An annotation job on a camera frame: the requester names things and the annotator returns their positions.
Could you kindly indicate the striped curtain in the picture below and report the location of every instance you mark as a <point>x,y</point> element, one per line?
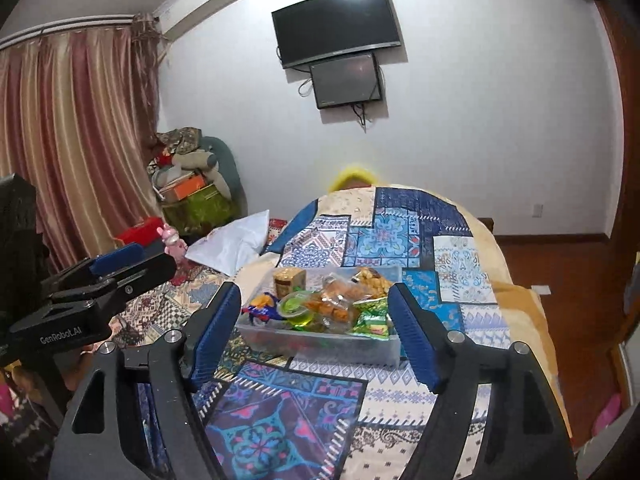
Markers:
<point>75,135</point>

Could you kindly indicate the white pillow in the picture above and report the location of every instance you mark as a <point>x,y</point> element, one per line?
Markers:
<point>230,245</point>

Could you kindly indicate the black wall television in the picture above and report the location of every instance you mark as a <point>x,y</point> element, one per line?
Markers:
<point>335,22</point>

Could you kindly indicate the red box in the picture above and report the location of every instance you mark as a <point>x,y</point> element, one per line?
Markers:
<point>140,232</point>

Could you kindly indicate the green snack packet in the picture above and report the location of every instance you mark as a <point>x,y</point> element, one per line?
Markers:
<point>372,322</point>

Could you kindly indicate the white air conditioner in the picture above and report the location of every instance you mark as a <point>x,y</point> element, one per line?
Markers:
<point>200,7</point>

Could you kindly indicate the orange snack packet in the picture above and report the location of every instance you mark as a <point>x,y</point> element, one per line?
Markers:
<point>332,302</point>

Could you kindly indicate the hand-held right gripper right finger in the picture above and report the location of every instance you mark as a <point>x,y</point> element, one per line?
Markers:
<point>417,340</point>

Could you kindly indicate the pink plush toy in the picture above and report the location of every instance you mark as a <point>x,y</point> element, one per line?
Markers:
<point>172,245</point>

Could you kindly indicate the pile of clothes and boxes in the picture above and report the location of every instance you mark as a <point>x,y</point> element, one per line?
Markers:
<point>195,180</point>

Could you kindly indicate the small wall monitor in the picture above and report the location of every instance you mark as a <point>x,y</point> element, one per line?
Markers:
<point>345,80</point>

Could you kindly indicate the wooden door frame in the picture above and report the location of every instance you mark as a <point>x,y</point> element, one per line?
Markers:
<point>622,85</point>

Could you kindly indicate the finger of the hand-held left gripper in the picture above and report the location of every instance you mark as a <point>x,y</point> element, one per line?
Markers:
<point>120,256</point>
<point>145,272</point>

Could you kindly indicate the blue biscuit packet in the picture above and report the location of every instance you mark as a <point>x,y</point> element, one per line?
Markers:
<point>262,310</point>

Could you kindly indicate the green jelly cup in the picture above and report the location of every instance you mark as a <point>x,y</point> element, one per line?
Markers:
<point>295,310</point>

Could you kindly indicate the yellow plush object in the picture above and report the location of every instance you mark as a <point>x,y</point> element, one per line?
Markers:
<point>352,177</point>

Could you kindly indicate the beige snack packet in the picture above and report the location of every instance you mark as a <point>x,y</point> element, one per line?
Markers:
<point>372,280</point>

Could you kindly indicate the wall socket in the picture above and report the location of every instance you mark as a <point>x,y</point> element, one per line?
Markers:
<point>537,208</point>

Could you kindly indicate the clear plastic storage box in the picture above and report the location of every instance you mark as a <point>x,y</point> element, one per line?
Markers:
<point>325,340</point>

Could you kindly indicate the blue patchwork blanket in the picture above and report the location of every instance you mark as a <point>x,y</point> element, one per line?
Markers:
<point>390,260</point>

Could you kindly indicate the brown yellow snack box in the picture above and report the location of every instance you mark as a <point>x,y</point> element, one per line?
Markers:
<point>289,280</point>

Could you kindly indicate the pink plastic object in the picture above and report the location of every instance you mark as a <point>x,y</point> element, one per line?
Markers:
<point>607,412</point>

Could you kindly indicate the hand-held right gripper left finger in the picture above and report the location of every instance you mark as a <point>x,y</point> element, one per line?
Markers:
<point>215,330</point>

